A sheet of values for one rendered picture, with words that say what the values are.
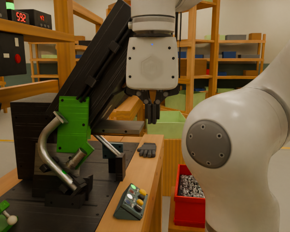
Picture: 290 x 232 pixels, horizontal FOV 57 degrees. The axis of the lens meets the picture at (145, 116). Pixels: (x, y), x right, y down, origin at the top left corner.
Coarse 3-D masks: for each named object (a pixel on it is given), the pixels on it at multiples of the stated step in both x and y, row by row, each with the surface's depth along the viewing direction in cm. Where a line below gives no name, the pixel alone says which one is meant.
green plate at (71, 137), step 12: (60, 96) 100; (72, 96) 100; (60, 108) 100; (72, 108) 99; (84, 108) 99; (72, 120) 99; (84, 120) 99; (60, 132) 99; (72, 132) 99; (84, 132) 98; (60, 144) 99; (72, 144) 99
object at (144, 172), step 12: (156, 144) 163; (156, 156) 143; (132, 168) 127; (144, 168) 127; (156, 168) 128; (132, 180) 115; (144, 180) 115; (156, 180) 130; (120, 192) 104; (156, 192) 132; (108, 216) 88; (144, 216) 89; (108, 228) 82; (120, 228) 82; (132, 228) 82; (144, 228) 88
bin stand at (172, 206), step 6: (174, 186) 131; (174, 204) 115; (168, 222) 102; (168, 228) 98; (174, 228) 98; (180, 228) 98; (186, 228) 98; (192, 228) 98; (198, 228) 98; (204, 228) 98
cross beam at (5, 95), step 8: (48, 80) 172; (56, 80) 173; (0, 88) 124; (8, 88) 126; (16, 88) 131; (24, 88) 138; (32, 88) 146; (40, 88) 154; (48, 88) 163; (56, 88) 174; (0, 96) 120; (8, 96) 126; (16, 96) 132; (24, 96) 139; (8, 104) 126
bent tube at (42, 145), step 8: (56, 112) 96; (56, 120) 96; (64, 120) 98; (48, 128) 96; (40, 136) 97; (48, 136) 98; (40, 144) 97; (40, 152) 96; (48, 160) 96; (56, 168) 95; (64, 176) 95; (72, 184) 94
